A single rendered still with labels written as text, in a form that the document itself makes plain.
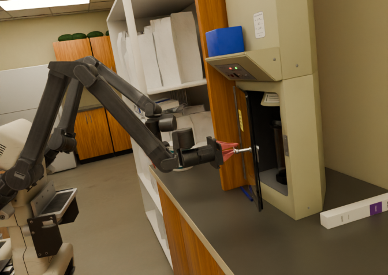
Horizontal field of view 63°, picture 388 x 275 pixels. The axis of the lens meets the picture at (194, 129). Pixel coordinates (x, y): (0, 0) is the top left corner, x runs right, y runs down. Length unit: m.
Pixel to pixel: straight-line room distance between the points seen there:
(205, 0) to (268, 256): 0.93
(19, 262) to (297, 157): 1.08
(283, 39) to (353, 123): 0.58
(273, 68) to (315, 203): 0.48
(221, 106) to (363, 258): 0.73
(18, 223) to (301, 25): 1.21
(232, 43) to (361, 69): 0.52
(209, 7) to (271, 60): 0.43
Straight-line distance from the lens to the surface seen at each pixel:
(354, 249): 1.03
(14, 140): 1.28
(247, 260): 0.98
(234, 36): 1.16
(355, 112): 1.43
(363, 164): 1.48
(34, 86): 5.75
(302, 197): 1.14
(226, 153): 1.11
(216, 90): 1.31
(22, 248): 1.47
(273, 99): 1.12
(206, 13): 1.31
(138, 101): 1.35
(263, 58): 0.97
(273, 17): 1.02
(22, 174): 1.12
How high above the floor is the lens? 1.51
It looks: 12 degrees down
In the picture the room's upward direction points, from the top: 9 degrees counter-clockwise
